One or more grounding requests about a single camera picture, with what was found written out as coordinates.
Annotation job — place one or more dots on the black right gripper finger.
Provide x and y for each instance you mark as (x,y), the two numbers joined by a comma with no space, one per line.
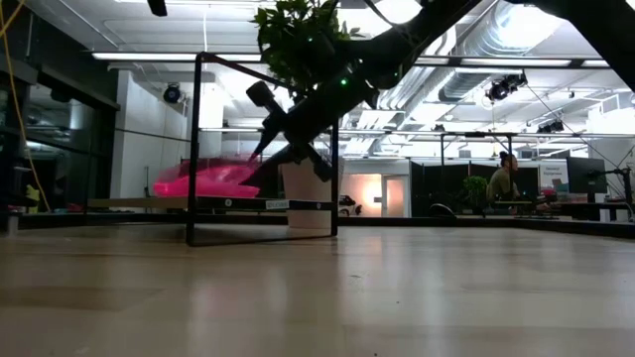
(265,141)
(275,168)

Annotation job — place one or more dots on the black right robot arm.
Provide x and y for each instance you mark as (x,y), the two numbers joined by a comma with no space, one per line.
(421,30)

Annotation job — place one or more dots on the white round plant pot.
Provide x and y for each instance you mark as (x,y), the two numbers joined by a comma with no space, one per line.
(302,198)

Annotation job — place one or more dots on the long ceiling light bar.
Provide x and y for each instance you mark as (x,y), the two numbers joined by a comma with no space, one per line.
(149,56)

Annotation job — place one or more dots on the green leafy potted tree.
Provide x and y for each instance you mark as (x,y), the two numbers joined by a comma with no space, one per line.
(292,44)

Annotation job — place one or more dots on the white and black small device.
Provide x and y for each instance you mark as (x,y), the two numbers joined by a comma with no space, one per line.
(349,205)

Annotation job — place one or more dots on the black round ceiling spotlight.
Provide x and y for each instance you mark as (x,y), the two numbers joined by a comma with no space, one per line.
(172,94)

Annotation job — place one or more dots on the small green desk plant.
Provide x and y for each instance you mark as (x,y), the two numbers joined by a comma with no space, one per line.
(475,191)

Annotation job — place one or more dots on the black track light cluster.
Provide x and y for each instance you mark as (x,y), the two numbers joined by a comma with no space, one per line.
(505,86)

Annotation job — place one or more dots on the person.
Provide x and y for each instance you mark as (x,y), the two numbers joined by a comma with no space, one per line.
(501,183)

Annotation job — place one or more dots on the black small track light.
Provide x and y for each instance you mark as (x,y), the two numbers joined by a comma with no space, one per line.
(551,127)

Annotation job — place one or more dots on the black computer monitor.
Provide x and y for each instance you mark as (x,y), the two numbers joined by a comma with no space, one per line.
(587,174)

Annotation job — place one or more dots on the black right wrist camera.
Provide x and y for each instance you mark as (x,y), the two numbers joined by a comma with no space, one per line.
(265,99)

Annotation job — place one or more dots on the black metal shelf frame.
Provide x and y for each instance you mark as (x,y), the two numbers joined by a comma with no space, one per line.
(192,149)

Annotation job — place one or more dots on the silver ceiling air duct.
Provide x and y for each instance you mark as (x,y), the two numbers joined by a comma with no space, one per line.
(496,54)

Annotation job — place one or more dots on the white wall sign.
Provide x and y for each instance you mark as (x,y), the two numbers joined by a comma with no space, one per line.
(553,174)

